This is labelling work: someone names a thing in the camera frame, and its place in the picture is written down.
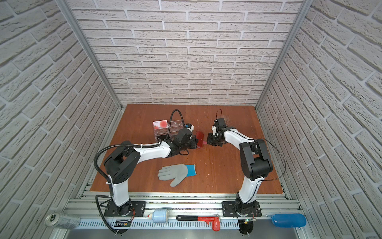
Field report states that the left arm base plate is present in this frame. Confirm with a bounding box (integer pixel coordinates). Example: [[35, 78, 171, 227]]
[[103, 201, 147, 218]]

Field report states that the grey blue work glove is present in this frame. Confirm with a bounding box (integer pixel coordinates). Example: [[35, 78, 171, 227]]
[[157, 164, 197, 187]]

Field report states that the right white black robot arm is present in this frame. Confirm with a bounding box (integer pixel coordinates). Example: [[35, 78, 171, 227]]
[[207, 115, 281, 215]]

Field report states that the aluminium rail frame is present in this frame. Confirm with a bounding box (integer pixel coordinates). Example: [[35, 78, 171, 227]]
[[52, 191, 312, 239]]

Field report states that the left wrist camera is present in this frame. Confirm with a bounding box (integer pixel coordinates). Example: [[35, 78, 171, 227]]
[[185, 123, 194, 131]]

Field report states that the red leather card holder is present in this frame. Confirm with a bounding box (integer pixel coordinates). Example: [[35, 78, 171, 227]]
[[196, 131, 206, 149]]

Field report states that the silver drink can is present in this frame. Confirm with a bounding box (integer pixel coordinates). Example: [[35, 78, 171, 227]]
[[45, 212, 81, 230]]

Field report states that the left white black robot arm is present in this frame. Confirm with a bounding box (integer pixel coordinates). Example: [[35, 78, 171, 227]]
[[93, 118, 198, 210]]

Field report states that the blue plastic bottle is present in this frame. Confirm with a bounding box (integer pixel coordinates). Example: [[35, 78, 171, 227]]
[[271, 214, 307, 228]]

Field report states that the white plastic bottle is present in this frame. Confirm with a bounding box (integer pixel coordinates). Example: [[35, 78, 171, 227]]
[[147, 208, 169, 224]]

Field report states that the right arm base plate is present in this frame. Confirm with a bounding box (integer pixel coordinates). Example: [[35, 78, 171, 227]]
[[222, 200, 262, 218]]

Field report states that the red black pipe wrench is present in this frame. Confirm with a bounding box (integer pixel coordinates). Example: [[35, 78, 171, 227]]
[[176, 215, 220, 232]]

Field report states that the clear acrylic card organizer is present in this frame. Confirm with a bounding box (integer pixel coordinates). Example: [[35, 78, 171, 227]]
[[153, 120, 184, 142]]

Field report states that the red white card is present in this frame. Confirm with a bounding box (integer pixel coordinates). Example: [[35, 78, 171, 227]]
[[153, 120, 168, 130]]

